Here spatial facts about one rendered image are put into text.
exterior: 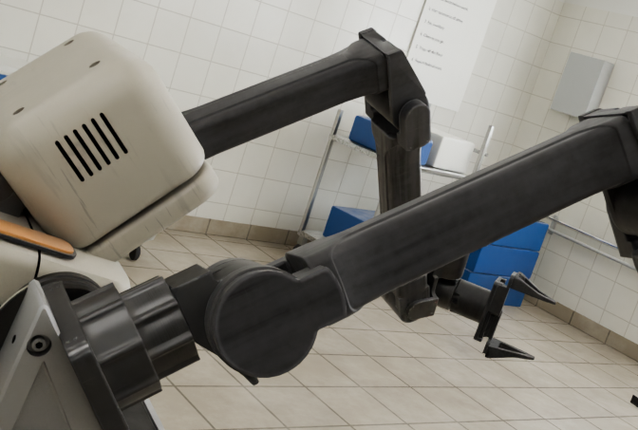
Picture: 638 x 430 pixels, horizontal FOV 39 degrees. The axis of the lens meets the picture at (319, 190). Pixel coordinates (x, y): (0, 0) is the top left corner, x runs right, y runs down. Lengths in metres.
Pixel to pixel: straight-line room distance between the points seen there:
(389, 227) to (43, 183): 0.27
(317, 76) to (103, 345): 0.58
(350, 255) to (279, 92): 0.46
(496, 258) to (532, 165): 5.25
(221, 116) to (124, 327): 0.49
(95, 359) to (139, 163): 0.20
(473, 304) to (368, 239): 0.81
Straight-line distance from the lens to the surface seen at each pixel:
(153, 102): 0.75
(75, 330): 0.63
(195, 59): 5.08
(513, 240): 6.05
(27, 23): 4.68
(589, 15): 6.79
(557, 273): 6.53
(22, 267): 0.73
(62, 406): 0.66
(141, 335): 0.65
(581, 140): 0.78
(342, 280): 0.68
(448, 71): 6.22
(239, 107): 1.09
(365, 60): 1.15
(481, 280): 5.99
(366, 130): 5.26
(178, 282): 0.67
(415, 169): 1.29
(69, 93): 0.75
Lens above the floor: 1.32
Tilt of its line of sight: 9 degrees down
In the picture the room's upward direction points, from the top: 18 degrees clockwise
